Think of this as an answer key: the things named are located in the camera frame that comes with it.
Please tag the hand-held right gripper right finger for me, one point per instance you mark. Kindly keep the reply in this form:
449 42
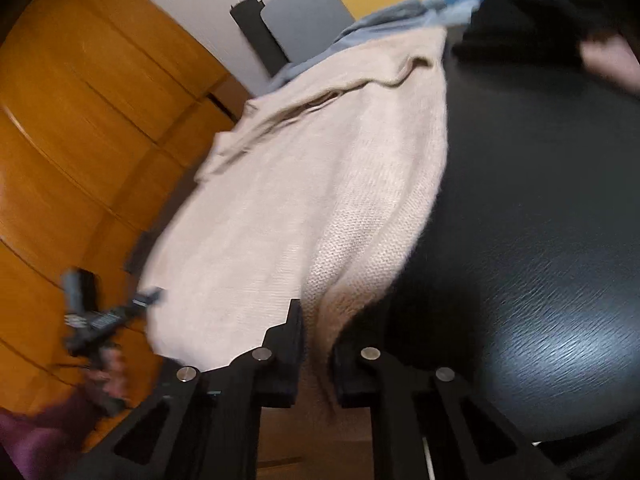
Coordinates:
352 375

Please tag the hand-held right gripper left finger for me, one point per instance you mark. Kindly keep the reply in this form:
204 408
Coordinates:
285 355

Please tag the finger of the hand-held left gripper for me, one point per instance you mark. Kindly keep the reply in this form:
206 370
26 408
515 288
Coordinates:
150 297
139 255

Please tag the beige knitted sweater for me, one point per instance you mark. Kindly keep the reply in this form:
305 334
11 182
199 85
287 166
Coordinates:
300 185

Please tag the person's left forearm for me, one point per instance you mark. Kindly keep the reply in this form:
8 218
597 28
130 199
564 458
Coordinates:
40 435

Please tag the person's left hand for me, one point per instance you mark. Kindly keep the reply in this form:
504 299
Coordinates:
110 375

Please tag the wooden panelled wardrobe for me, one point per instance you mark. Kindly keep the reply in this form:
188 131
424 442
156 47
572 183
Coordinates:
90 135

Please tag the black leather massage table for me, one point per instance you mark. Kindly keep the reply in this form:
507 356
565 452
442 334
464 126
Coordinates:
540 210

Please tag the grey garment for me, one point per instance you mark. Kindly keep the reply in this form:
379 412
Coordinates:
350 35

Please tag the black cloth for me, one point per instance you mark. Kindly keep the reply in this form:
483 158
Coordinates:
525 20

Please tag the pink cloth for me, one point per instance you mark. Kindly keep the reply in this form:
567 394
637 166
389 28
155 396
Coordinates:
615 62

